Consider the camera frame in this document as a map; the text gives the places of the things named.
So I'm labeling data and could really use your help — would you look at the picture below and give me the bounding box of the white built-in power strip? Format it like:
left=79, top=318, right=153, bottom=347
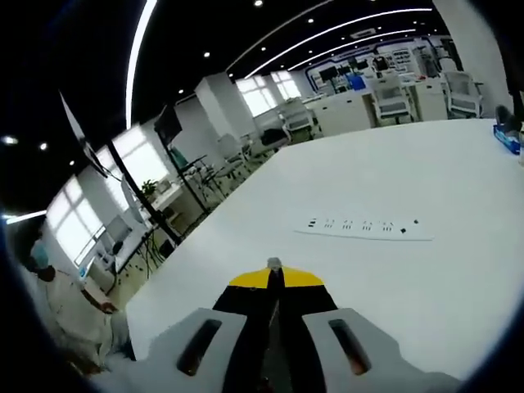
left=293, top=216, right=436, bottom=242

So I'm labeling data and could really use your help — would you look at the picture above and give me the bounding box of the blue flat box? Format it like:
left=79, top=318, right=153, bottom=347
left=492, top=124, right=524, bottom=156

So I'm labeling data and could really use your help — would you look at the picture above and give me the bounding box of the large display screen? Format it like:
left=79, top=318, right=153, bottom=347
left=58, top=90, right=111, bottom=178

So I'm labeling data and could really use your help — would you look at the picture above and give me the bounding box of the small potted plant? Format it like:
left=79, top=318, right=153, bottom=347
left=140, top=178, right=160, bottom=202

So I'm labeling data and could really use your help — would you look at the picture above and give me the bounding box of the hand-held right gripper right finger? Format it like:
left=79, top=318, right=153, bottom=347
left=265, top=264, right=460, bottom=393

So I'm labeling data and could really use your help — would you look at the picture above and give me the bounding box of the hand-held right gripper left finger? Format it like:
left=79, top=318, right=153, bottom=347
left=122, top=267, right=280, bottom=393

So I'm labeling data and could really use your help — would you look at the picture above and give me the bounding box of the black monitor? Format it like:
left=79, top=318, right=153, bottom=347
left=153, top=104, right=184, bottom=143

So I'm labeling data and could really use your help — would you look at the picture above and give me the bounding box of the white mesh office chair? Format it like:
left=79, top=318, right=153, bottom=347
left=279, top=101, right=315, bottom=143
left=443, top=70, right=483, bottom=120
left=373, top=75, right=413, bottom=124

